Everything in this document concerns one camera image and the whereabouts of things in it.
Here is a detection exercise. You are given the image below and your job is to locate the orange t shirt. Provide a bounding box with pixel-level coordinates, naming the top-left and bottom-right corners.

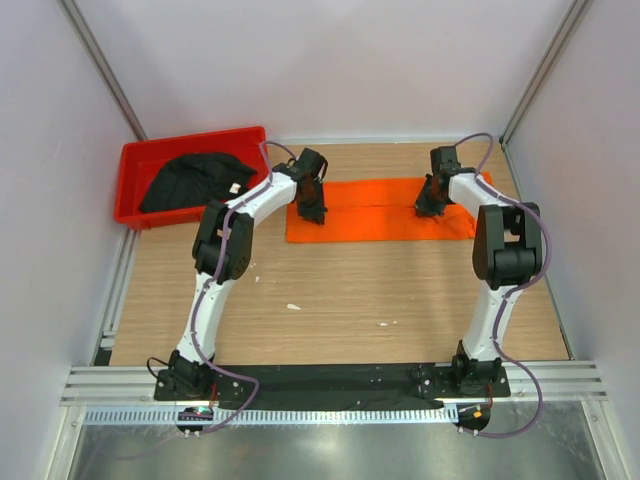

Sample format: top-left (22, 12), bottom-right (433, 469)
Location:
top-left (286, 177), bottom-right (476, 243)

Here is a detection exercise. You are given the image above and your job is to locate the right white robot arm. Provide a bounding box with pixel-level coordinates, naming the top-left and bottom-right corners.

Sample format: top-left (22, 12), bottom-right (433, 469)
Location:
top-left (415, 146), bottom-right (544, 398)

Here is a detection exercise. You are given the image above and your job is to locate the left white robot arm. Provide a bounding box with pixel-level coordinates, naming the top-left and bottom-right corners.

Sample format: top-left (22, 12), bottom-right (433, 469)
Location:
top-left (154, 148), bottom-right (328, 401)

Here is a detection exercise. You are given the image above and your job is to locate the black t shirt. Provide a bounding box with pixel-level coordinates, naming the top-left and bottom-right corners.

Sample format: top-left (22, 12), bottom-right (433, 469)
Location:
top-left (139, 152), bottom-right (257, 214)

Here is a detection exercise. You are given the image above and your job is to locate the red plastic bin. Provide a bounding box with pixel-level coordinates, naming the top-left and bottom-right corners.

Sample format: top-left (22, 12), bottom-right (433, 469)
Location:
top-left (114, 126), bottom-right (267, 230)

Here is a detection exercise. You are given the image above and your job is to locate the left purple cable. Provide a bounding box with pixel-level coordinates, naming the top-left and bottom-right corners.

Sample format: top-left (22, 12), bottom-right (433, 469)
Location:
top-left (177, 140), bottom-right (261, 435)

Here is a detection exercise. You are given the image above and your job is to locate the aluminium frame rail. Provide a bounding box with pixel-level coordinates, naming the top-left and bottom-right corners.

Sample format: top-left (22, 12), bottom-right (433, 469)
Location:
top-left (60, 361), bottom-right (608, 407)

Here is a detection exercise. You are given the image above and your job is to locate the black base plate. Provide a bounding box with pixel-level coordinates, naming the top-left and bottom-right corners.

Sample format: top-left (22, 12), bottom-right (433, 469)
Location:
top-left (154, 363), bottom-right (511, 401)

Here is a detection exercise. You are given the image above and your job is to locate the right corner aluminium post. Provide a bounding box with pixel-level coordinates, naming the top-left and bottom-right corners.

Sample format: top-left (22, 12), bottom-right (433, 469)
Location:
top-left (499, 0), bottom-right (593, 150)

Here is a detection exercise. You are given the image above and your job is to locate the corner aluminium post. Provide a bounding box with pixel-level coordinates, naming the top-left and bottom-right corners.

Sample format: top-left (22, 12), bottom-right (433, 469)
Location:
top-left (499, 0), bottom-right (593, 150)
top-left (58, 0), bottom-right (148, 141)

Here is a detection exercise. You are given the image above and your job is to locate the slotted cable duct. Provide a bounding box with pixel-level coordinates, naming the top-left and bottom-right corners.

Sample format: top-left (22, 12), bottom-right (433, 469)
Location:
top-left (84, 405), bottom-right (458, 426)

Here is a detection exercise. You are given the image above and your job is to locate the left corner aluminium post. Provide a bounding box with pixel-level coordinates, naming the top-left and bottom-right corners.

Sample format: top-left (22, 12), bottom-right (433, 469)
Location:
top-left (58, 0), bottom-right (148, 141)

